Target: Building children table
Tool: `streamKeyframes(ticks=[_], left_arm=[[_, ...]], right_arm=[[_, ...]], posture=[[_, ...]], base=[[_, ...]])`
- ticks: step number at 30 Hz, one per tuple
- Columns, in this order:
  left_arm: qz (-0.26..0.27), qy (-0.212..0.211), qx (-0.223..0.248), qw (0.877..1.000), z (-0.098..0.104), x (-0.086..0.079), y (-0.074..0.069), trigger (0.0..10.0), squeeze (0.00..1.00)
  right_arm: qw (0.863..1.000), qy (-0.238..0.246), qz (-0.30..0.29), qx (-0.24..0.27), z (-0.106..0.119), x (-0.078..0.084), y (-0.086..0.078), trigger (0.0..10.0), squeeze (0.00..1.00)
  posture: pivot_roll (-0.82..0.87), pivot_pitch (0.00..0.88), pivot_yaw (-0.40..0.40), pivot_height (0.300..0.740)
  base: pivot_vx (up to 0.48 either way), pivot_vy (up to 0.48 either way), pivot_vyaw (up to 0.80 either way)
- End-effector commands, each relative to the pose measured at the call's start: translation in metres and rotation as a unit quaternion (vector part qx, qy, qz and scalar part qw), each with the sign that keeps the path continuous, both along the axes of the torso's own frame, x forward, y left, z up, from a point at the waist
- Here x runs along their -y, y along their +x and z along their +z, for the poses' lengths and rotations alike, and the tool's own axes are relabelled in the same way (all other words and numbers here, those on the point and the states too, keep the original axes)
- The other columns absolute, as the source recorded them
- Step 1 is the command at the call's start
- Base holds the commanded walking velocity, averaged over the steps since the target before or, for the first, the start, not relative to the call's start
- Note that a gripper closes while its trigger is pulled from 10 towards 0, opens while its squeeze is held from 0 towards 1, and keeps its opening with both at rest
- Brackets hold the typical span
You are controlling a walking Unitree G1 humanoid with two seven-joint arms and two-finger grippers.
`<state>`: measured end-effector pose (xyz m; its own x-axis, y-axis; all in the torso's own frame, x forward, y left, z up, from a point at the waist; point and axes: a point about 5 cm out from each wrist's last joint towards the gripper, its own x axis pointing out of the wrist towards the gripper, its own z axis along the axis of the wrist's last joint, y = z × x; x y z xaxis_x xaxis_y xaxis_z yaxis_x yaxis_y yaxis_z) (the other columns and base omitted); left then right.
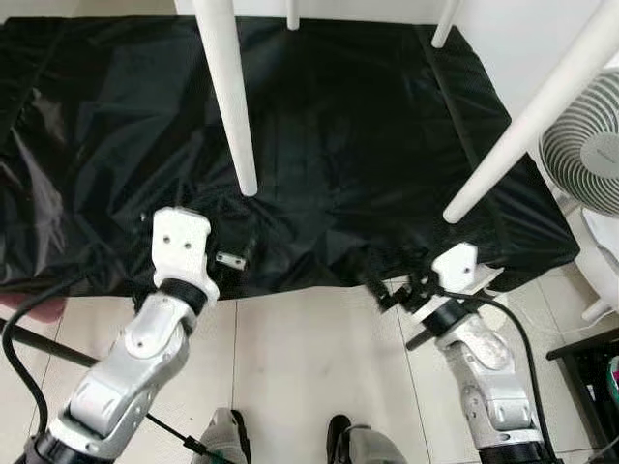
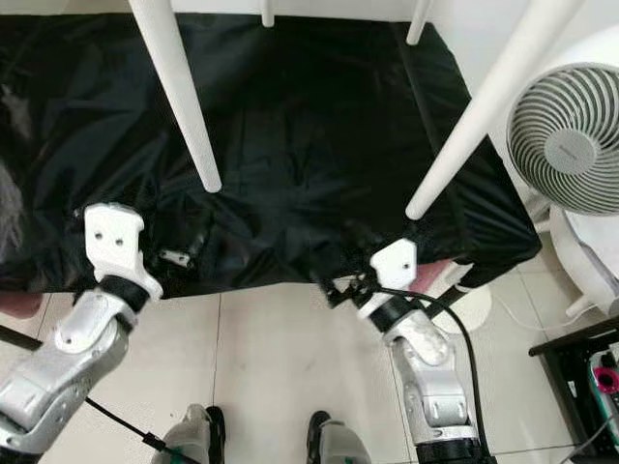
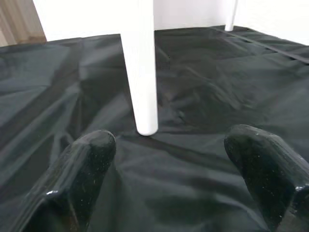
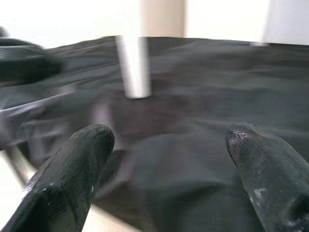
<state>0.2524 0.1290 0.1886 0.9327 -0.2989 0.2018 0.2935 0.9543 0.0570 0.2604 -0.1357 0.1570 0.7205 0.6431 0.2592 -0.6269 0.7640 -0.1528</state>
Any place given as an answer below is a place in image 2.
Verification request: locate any pink hair dryer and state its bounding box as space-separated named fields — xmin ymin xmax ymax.
xmin=595 ymin=365 xmax=619 ymax=395

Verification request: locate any grey left robot foot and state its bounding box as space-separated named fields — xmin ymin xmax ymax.
xmin=158 ymin=403 xmax=229 ymax=464

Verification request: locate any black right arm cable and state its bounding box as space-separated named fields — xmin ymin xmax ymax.
xmin=375 ymin=286 xmax=492 ymax=460

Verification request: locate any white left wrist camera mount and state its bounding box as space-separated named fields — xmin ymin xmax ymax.
xmin=83 ymin=202 xmax=164 ymax=303

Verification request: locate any white round fan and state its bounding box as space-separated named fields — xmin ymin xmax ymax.
xmin=501 ymin=24 xmax=619 ymax=320

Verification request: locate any grey robot foot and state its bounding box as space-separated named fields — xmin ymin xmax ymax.
xmin=305 ymin=410 xmax=375 ymax=464
xmin=158 ymin=403 xmax=229 ymax=464

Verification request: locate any black tablecloth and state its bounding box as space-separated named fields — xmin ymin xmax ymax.
xmin=0 ymin=12 xmax=543 ymax=303

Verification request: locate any grey right robot foot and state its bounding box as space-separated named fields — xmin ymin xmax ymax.
xmin=305 ymin=410 xmax=375 ymax=464

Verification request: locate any black shelf rack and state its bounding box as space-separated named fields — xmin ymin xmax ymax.
xmin=529 ymin=317 xmax=619 ymax=464

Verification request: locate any black metal table leg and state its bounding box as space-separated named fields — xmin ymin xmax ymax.
xmin=0 ymin=326 xmax=45 ymax=352

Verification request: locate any white stool with pink seat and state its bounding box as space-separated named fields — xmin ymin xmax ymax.
xmin=414 ymin=257 xmax=494 ymax=335
xmin=0 ymin=290 xmax=45 ymax=319

